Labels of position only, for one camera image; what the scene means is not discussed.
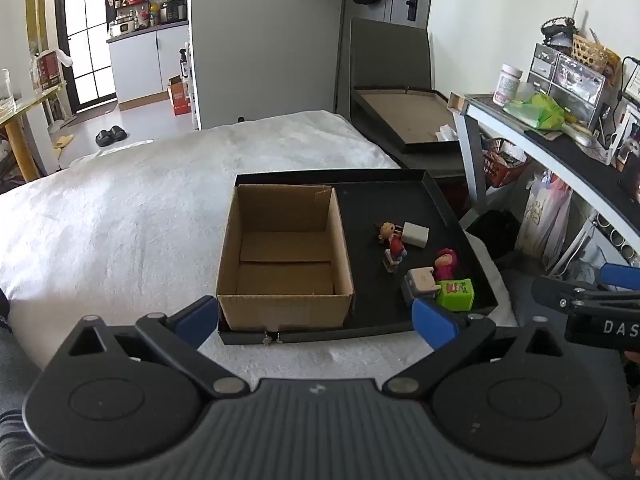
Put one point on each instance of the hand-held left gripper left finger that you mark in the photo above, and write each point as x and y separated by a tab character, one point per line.
194	319

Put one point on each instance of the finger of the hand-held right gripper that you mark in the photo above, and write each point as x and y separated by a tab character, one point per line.
555	292
620	276

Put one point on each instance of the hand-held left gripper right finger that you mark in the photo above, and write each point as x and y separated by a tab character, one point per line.
432	322

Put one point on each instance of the green toy block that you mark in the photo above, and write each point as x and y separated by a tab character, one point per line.
456	294

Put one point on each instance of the grey toy block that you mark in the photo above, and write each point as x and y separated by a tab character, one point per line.
419	282

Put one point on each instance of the pink hooded figurine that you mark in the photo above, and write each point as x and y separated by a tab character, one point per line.
445	262

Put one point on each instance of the white charger plug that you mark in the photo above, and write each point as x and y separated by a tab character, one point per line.
415	234

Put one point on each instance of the brown cardboard box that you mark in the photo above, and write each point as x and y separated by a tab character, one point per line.
285	305

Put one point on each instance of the brown-haired doll figurine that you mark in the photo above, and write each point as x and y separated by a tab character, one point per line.
385	230

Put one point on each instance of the shallow black tray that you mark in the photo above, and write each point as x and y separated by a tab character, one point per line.
370	205

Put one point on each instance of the person's grey trousers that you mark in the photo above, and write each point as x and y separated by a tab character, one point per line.
520	300

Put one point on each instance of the white plastic bag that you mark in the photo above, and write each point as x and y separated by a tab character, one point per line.
542	220

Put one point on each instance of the black bag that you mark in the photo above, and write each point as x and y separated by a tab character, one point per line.
492	232

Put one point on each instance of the white fluffy blanket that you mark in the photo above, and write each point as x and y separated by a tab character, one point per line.
125	210

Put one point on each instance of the grey metal desk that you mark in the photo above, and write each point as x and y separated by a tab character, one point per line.
565	152

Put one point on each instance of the green plastic bag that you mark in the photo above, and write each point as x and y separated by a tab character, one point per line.
540	112

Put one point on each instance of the crumpled white tissue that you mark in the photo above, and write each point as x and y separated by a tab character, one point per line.
446	133

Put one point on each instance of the clear drawer organiser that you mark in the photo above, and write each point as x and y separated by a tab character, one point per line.
570	82

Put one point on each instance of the black slipper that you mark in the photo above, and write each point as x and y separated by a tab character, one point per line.
118	133
102	138

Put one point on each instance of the large black box lid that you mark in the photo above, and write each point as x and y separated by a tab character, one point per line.
400	117

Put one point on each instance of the white plastic jar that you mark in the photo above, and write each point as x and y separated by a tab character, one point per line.
506	85

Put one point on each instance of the tan slipper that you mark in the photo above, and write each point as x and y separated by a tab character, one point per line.
65	141

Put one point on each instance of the orange carton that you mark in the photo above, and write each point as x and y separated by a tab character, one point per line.
180	97

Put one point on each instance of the wicker basket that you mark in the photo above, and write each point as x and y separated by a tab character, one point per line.
592	52

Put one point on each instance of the black spray bottle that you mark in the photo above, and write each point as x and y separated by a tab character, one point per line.
184	65

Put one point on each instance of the wooden table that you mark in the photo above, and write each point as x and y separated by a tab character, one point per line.
20	132

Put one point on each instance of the white kitchen cabinet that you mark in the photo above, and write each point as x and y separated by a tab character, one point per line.
137	65

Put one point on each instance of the red snack bag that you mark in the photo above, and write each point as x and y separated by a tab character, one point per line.
47	70

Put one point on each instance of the clear glass jar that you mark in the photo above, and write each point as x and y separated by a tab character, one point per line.
5	90

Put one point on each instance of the black glass-paned door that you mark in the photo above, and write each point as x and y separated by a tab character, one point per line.
85	35

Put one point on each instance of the photo frame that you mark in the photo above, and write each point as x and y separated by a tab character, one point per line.
627	135

